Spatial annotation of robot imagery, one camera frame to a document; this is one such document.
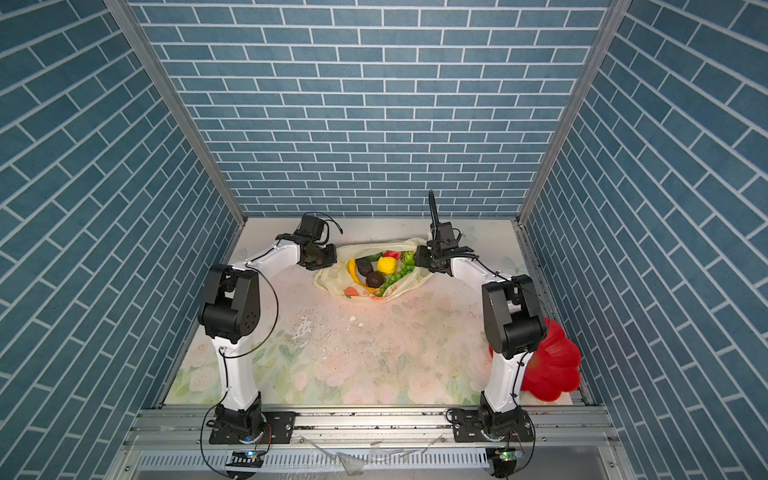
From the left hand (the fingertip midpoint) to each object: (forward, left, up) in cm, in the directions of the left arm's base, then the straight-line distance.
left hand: (336, 259), depth 101 cm
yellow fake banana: (-2, -6, -2) cm, 6 cm away
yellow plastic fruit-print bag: (-7, 0, 0) cm, 7 cm away
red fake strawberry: (+4, -19, -2) cm, 19 cm away
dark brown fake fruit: (-7, -14, -2) cm, 16 cm away
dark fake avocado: (-2, -10, -2) cm, 10 cm away
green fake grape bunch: (-2, -24, -1) cm, 24 cm away
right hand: (-1, -28, +4) cm, 29 cm away
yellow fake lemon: (-2, -18, -1) cm, 18 cm away
